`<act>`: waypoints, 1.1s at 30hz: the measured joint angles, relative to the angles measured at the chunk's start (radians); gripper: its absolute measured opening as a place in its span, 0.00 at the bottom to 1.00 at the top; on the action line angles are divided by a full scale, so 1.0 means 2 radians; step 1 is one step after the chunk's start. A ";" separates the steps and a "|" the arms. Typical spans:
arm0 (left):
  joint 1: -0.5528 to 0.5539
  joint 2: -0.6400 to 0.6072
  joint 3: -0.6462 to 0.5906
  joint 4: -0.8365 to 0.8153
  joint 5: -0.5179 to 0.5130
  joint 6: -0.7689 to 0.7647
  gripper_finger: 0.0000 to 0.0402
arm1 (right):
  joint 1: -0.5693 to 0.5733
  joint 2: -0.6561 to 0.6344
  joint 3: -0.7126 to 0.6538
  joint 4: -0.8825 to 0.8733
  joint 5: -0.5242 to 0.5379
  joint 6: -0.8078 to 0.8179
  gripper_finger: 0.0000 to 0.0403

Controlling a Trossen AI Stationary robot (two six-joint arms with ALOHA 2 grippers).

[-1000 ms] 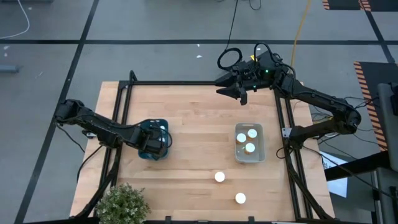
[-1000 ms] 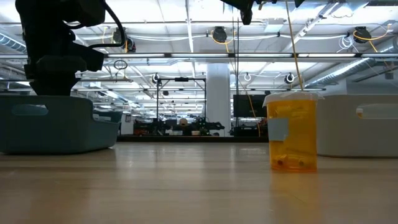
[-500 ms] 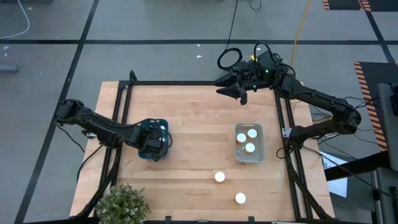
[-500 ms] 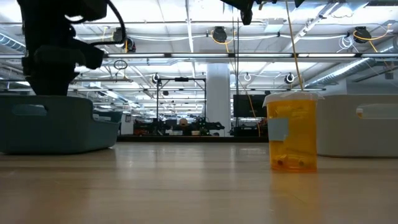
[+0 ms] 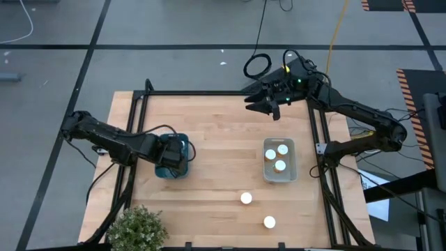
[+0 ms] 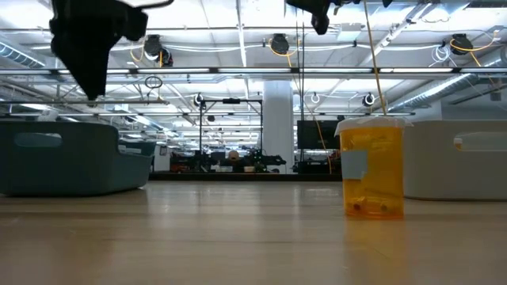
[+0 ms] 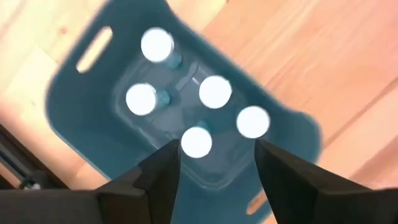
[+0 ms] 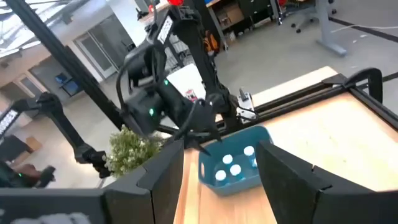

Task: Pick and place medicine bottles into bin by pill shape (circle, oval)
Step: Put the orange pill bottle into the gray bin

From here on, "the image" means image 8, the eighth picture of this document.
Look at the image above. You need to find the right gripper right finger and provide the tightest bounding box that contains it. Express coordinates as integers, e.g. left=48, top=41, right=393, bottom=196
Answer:
left=255, top=140, right=333, bottom=224

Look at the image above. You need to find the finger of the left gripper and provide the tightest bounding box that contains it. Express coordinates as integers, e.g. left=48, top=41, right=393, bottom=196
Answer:
left=208, top=123, right=223, bottom=143
left=185, top=138, right=212, bottom=156

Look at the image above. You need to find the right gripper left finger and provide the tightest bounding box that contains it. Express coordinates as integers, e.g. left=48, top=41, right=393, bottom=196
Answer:
left=102, top=139, right=185, bottom=224

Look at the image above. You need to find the teal plastic bin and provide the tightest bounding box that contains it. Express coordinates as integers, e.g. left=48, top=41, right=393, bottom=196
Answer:
left=198, top=124, right=274, bottom=197

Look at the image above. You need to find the white flat panel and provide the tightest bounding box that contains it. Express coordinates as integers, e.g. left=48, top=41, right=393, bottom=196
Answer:
left=166, top=63, right=208, bottom=102

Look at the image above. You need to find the green potted plant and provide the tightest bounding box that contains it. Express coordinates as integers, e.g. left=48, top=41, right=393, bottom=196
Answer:
left=104, top=124, right=165, bottom=178

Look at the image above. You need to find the wooden workbench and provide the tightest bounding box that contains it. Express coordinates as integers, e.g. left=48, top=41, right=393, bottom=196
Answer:
left=205, top=0, right=280, bottom=52

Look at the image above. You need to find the brown cardboard box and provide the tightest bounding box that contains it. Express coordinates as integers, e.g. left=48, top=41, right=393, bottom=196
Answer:
left=217, top=2, right=246, bottom=29
left=25, top=136, right=44, bottom=152

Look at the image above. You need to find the blue container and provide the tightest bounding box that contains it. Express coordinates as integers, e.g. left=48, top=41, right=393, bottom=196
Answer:
left=55, top=72, right=83, bottom=97

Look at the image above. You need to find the black office chair base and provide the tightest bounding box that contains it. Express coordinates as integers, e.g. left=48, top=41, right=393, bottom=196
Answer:
left=290, top=0, right=338, bottom=34

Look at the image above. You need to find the grey desk leg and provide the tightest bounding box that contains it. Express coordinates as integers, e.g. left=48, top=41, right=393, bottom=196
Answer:
left=315, top=0, right=348, bottom=57

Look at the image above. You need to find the white floor cable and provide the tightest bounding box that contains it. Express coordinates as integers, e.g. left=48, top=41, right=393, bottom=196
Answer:
left=330, top=24, right=398, bottom=34

